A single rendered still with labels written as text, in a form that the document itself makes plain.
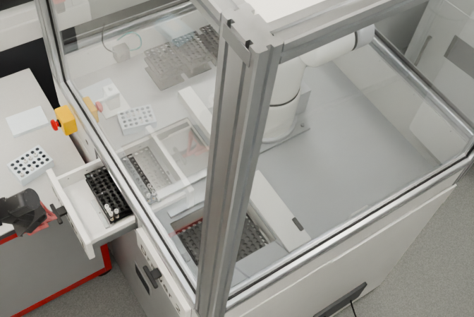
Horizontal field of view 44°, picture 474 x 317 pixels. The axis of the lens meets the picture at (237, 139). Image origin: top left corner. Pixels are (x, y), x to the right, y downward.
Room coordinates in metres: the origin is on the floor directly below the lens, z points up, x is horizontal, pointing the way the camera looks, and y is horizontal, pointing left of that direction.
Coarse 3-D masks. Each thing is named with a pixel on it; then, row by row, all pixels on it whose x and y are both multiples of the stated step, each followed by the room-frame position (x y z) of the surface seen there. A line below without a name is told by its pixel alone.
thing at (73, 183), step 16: (96, 160) 0.98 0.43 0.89; (64, 176) 0.91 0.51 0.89; (80, 176) 0.94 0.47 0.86; (64, 192) 0.88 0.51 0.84; (80, 192) 0.89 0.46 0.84; (80, 208) 0.84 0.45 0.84; (96, 224) 0.79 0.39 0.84; (112, 224) 0.80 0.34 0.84; (128, 224) 0.79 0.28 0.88; (96, 240) 0.72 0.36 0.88
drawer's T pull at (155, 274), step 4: (144, 268) 0.64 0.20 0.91; (156, 268) 0.65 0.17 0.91; (148, 272) 0.64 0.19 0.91; (152, 272) 0.64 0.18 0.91; (156, 272) 0.64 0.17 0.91; (148, 276) 0.62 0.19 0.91; (152, 276) 0.63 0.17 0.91; (156, 276) 0.63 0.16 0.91; (160, 276) 0.63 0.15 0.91; (152, 280) 0.61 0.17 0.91; (152, 284) 0.60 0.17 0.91; (156, 284) 0.60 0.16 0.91; (156, 288) 0.60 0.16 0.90
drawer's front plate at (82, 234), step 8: (48, 176) 0.89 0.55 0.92; (56, 184) 0.86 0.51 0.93; (56, 192) 0.84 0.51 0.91; (64, 200) 0.81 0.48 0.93; (72, 208) 0.79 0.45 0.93; (72, 216) 0.76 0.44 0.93; (72, 224) 0.77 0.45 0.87; (80, 224) 0.74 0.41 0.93; (80, 232) 0.71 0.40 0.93; (80, 240) 0.72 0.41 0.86; (88, 240) 0.69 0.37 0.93; (88, 248) 0.68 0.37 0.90; (88, 256) 0.69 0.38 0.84
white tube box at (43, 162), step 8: (32, 152) 1.04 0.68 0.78; (40, 152) 1.05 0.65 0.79; (16, 160) 1.00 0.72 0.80; (32, 160) 1.00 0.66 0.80; (40, 160) 1.01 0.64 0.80; (48, 160) 1.02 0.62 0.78; (8, 168) 0.97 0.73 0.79; (16, 168) 0.97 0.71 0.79; (24, 168) 0.97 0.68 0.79; (40, 168) 0.98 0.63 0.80; (48, 168) 1.00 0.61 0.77; (16, 176) 0.94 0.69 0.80; (24, 176) 0.94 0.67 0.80; (32, 176) 0.96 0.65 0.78; (24, 184) 0.93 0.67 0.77
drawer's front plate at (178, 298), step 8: (136, 232) 0.75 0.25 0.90; (144, 232) 0.75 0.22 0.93; (144, 240) 0.72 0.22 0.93; (144, 248) 0.72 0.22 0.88; (152, 248) 0.70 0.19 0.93; (152, 256) 0.68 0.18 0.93; (152, 264) 0.68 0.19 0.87; (160, 264) 0.66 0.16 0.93; (160, 272) 0.64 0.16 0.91; (168, 272) 0.64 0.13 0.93; (168, 280) 0.61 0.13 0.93; (168, 288) 0.61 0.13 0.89; (176, 288) 0.60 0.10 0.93; (168, 296) 0.61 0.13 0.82; (176, 296) 0.57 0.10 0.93; (184, 304) 0.55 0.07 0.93; (184, 312) 0.54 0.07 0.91
